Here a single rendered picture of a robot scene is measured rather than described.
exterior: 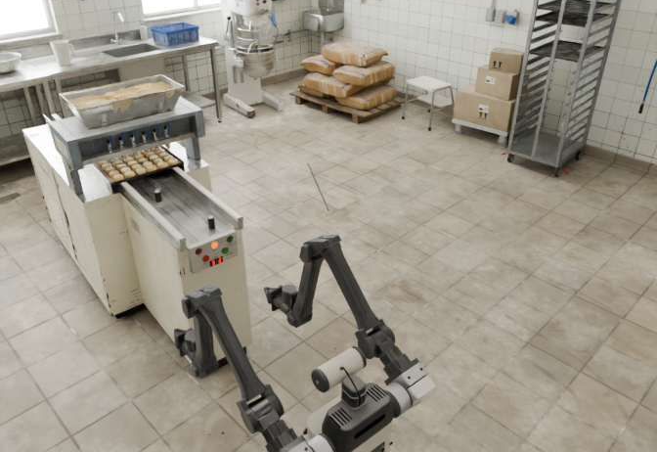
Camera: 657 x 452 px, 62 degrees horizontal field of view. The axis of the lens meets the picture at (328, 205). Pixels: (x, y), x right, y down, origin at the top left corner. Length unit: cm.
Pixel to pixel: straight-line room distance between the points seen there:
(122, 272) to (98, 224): 35
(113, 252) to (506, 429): 222
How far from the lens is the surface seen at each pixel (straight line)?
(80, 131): 302
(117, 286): 337
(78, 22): 614
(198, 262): 258
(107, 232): 318
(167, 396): 304
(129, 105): 301
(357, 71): 612
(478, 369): 316
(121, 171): 314
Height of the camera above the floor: 221
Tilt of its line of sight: 30 degrees down
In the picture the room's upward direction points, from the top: straight up
